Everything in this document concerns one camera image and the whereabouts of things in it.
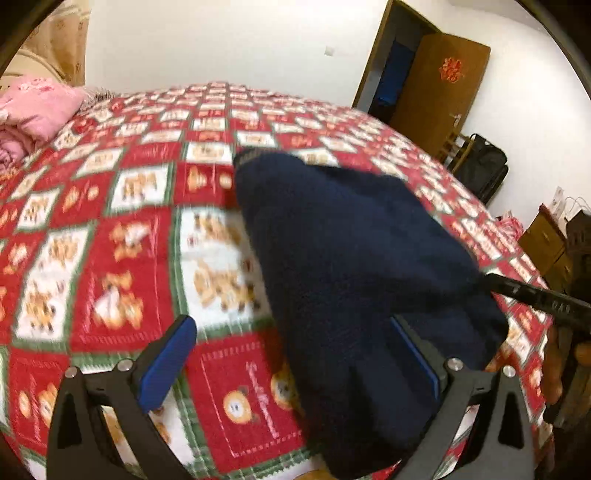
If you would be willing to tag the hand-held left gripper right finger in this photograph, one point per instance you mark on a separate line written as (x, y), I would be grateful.
(415, 355)

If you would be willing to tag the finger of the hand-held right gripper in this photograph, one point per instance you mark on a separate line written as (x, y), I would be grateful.
(535, 295)

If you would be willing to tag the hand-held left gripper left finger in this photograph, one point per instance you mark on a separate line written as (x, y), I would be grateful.
(166, 364)

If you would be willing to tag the navy blue garment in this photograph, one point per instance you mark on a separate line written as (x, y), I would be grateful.
(351, 258)

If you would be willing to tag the person's right hand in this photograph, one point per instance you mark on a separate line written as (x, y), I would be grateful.
(553, 364)

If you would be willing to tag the wooden cabinet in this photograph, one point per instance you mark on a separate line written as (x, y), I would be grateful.
(542, 242)

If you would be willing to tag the red plastic bag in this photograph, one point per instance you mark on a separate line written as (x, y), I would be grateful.
(510, 226)

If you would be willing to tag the white paper bags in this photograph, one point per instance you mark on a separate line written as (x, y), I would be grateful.
(565, 205)

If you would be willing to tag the black bag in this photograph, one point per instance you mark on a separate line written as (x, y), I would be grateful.
(482, 168)

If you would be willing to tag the red checked printed blanket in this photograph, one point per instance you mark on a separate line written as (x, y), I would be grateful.
(138, 207)

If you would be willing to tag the wooden chair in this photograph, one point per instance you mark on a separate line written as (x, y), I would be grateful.
(455, 150)

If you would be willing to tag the brown wooden door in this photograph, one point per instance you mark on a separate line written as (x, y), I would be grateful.
(429, 110)

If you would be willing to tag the red paper door decoration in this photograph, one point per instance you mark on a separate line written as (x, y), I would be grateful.
(450, 70)

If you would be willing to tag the blue panel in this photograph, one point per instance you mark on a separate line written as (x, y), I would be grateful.
(392, 69)

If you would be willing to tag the grey fuzzy cloth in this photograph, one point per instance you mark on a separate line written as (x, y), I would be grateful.
(99, 95)

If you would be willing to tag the pink patterned quilt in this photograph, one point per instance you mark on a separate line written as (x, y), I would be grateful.
(32, 110)

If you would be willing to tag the beige patterned curtain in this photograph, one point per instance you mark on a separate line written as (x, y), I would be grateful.
(60, 41)

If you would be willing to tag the brown door frame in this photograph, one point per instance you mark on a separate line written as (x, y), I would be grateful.
(369, 69)

